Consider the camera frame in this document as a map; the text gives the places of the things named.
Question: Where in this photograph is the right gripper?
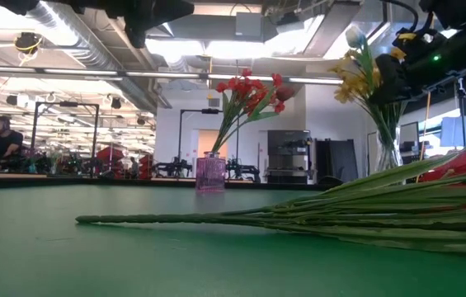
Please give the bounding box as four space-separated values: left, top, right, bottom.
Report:
369 28 456 105

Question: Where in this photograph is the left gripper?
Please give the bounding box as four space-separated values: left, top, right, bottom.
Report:
0 0 126 20

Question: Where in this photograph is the yellow daffodil bunch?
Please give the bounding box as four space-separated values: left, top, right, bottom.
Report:
351 45 407 162
330 53 398 162

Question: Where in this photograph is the white artificial tulip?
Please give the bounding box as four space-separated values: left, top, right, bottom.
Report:
344 25 378 83

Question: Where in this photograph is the clear glass vase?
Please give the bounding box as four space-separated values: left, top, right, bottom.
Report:
374 125 405 172

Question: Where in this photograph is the red artificial tulip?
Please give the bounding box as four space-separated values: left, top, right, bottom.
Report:
252 85 296 124

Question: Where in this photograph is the red flower bunch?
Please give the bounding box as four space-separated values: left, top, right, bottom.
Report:
211 68 287 156

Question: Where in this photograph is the pile of green flower stems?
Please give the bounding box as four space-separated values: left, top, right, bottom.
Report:
74 146 466 261

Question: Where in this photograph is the pink glass vase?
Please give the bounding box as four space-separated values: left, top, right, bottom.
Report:
195 151 228 193

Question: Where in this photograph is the black ceiling dome sensor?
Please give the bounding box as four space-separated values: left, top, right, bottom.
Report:
12 31 45 67

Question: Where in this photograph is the black tripod stand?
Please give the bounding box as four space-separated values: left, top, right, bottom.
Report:
454 78 466 160

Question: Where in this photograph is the white softbox panel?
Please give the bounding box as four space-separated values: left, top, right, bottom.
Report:
440 114 466 148

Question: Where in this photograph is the long ceiling light strip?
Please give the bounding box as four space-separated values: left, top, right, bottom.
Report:
0 64 343 85

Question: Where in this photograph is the black upright panel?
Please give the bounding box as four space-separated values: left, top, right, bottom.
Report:
314 139 360 185

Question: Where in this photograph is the grey ceiling unit box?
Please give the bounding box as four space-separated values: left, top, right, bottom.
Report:
235 12 265 38

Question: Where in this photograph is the black cabinet machine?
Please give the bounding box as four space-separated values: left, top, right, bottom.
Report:
266 130 314 185

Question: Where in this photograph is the red equipment cover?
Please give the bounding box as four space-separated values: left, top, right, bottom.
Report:
96 146 125 174

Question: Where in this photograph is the green table mat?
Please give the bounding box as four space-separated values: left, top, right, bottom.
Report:
0 183 466 297

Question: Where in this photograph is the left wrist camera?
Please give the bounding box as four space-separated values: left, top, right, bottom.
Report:
124 16 148 50

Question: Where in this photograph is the black gantry frame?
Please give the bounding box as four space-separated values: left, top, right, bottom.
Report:
32 101 101 160
177 108 241 179

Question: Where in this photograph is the black table frame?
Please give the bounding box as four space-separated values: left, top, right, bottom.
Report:
0 175 332 191

